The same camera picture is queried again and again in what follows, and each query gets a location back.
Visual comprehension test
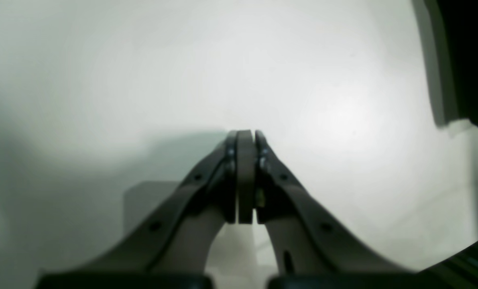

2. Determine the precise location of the black T-shirt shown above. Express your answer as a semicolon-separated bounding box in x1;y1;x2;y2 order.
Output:
436;0;478;128

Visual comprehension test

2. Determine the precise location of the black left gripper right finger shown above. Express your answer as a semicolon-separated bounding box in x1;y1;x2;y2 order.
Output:
255;130;416;289

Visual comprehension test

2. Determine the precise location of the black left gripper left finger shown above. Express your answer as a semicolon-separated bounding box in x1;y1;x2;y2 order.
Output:
37;130;254;289

